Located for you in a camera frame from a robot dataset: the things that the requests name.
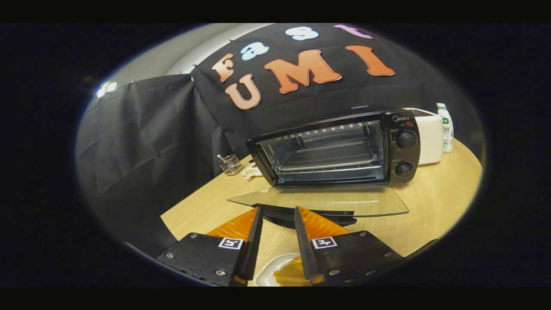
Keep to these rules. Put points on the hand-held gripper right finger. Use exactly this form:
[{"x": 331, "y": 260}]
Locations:
[{"x": 303, "y": 245}]

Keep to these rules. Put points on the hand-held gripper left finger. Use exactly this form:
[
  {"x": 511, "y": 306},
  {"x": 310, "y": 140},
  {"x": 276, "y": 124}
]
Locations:
[{"x": 254, "y": 245}]

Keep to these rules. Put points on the yellow bread pastry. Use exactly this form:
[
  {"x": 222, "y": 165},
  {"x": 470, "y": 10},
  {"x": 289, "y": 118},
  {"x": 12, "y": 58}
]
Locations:
[{"x": 290, "y": 273}]

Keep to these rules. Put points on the black toaster oven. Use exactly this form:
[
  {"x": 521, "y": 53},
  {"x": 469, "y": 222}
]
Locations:
[{"x": 407, "y": 129}]

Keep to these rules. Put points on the white bread toaster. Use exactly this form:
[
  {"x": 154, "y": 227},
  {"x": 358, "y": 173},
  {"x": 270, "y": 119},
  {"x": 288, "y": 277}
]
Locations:
[{"x": 430, "y": 137}]

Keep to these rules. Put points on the white plate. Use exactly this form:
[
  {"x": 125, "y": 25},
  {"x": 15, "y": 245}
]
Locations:
[{"x": 267, "y": 270}]

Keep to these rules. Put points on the small white dish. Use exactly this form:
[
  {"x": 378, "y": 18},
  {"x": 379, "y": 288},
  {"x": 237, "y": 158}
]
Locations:
[{"x": 251, "y": 172}]

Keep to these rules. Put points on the black backdrop cloth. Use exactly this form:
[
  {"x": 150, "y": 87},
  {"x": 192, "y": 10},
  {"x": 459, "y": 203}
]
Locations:
[{"x": 150, "y": 142}]

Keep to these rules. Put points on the clear plastic bottle green label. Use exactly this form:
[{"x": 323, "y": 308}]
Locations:
[{"x": 447, "y": 129}]

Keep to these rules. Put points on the small ceiling light panel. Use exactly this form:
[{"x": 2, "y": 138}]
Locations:
[{"x": 106, "y": 88}]

